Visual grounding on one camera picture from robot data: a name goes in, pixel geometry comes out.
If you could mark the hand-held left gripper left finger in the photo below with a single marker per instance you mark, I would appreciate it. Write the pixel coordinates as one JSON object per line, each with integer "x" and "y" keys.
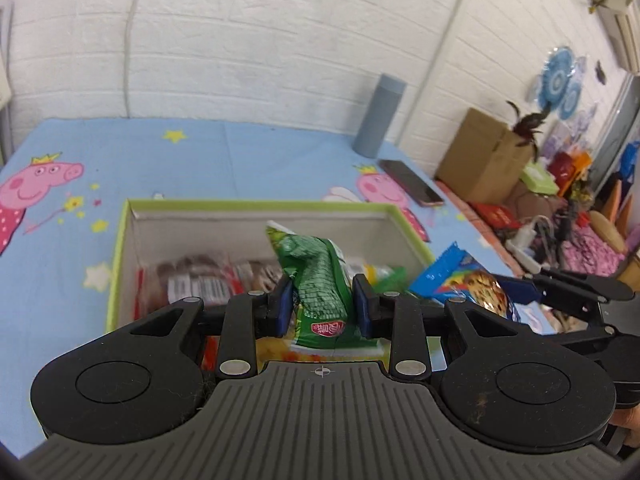
{"x": 286, "y": 305}

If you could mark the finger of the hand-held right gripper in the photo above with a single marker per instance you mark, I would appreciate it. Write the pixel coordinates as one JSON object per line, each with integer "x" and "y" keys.
{"x": 565, "y": 305}
{"x": 590, "y": 282}

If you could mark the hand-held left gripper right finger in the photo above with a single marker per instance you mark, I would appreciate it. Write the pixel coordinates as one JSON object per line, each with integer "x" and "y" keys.
{"x": 361, "y": 305}

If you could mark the green snack packet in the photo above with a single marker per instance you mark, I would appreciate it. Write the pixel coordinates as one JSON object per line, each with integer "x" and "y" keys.
{"x": 320, "y": 285}

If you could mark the clear brown cake packet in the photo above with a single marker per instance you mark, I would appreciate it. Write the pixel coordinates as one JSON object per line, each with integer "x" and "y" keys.
{"x": 255, "y": 272}
{"x": 190, "y": 277}

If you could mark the blue snack packet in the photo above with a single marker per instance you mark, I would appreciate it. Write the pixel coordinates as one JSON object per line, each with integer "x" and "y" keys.
{"x": 450, "y": 275}

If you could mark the green cardboard box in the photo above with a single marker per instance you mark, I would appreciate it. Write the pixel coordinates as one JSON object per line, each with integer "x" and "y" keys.
{"x": 200, "y": 230}

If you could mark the person's right hand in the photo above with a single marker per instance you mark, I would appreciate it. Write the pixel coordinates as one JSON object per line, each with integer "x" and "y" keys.
{"x": 631, "y": 416}

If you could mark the pink patterned cloth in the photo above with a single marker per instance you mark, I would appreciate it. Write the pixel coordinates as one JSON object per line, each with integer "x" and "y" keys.
{"x": 595, "y": 255}

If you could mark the white power strip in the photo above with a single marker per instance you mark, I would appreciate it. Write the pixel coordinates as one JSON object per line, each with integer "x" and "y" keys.
{"x": 522, "y": 255}

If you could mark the red flat box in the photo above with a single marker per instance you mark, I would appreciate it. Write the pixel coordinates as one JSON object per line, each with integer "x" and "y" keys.
{"x": 495, "y": 216}

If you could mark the green gift box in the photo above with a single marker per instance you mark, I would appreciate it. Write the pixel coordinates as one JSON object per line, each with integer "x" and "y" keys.
{"x": 540, "y": 177}

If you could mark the blue plastic bag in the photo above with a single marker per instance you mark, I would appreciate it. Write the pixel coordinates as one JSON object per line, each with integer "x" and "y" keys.
{"x": 631, "y": 162}

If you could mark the smartphone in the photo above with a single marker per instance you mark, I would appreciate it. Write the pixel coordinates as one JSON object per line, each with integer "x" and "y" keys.
{"x": 412, "y": 182}

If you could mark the blue cartoon tablecloth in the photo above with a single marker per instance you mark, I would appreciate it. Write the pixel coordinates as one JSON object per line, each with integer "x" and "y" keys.
{"x": 250, "y": 160}

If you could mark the brown cardboard box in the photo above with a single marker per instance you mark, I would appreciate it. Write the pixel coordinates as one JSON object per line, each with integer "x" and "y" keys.
{"x": 475, "y": 160}

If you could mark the dark potted plant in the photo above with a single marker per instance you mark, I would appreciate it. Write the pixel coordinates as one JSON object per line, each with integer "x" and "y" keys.
{"x": 530, "y": 122}

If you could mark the small blue paper fan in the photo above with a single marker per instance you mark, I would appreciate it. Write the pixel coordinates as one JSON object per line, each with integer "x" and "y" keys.
{"x": 571, "y": 99}

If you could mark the grey bottle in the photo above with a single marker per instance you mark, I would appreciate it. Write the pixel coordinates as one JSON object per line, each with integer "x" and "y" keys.
{"x": 380, "y": 115}

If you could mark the white air conditioner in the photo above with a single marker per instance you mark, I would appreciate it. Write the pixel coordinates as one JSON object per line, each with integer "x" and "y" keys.
{"x": 622, "y": 25}

